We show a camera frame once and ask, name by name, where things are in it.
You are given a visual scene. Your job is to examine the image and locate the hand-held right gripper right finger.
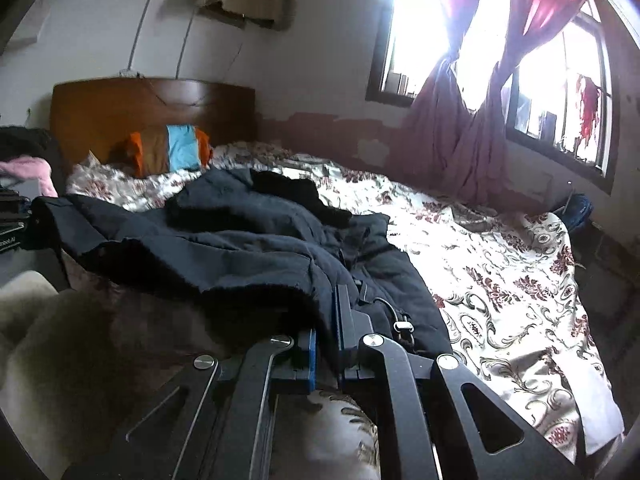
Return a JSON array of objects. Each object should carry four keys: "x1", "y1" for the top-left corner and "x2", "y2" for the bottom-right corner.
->
[{"x1": 334, "y1": 285, "x2": 583, "y2": 480}]

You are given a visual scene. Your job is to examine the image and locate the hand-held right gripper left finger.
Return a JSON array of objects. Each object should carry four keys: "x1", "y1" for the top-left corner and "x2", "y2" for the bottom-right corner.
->
[{"x1": 65, "y1": 330, "x2": 319, "y2": 480}]

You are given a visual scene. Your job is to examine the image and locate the black padded jacket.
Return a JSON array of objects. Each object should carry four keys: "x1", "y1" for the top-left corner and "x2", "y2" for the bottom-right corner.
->
[{"x1": 30, "y1": 167, "x2": 453, "y2": 361}]

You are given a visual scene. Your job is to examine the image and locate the pink fluffy cloth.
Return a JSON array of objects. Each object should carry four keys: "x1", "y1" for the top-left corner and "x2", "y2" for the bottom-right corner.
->
[{"x1": 0, "y1": 156, "x2": 58, "y2": 198}]

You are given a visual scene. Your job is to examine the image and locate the black cloth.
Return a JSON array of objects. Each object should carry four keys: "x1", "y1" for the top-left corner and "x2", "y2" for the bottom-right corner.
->
[{"x1": 0, "y1": 127, "x2": 61, "y2": 166}]

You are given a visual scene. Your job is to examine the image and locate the wooden headboard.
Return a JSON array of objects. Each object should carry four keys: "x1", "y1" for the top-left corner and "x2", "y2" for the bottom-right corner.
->
[{"x1": 50, "y1": 77, "x2": 257, "y2": 176}]

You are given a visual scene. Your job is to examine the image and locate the floral patterned blanket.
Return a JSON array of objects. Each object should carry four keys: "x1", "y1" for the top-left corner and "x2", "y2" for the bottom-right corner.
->
[{"x1": 65, "y1": 140, "x2": 626, "y2": 480}]

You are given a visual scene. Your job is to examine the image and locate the orange brown blue pillow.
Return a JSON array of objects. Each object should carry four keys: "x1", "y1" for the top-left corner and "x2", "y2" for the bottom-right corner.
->
[{"x1": 111, "y1": 124, "x2": 213, "y2": 177}]

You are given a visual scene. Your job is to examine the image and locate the pink curtain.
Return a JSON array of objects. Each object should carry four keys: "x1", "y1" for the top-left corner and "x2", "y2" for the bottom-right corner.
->
[
  {"x1": 442, "y1": 0, "x2": 591, "y2": 206},
  {"x1": 407, "y1": 0, "x2": 476, "y2": 196}
]

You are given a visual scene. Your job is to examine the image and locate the blue bag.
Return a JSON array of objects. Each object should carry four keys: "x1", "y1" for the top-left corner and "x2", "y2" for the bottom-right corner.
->
[{"x1": 562, "y1": 192, "x2": 593, "y2": 231}]

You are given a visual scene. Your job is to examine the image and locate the white sheet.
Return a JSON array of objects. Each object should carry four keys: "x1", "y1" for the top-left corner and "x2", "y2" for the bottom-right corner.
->
[{"x1": 575, "y1": 355, "x2": 626, "y2": 456}]

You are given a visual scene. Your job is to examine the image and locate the dark framed window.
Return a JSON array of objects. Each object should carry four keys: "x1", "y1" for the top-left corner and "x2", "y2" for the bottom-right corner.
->
[{"x1": 365, "y1": 0, "x2": 618, "y2": 196}]

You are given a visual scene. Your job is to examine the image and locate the red hanging cloth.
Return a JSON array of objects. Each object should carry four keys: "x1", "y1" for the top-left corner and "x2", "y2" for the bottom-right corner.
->
[{"x1": 575, "y1": 75, "x2": 603, "y2": 141}]

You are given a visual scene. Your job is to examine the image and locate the thin wall cable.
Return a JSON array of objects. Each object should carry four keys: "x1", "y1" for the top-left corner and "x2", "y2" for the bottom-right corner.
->
[{"x1": 175, "y1": 10, "x2": 198, "y2": 78}]

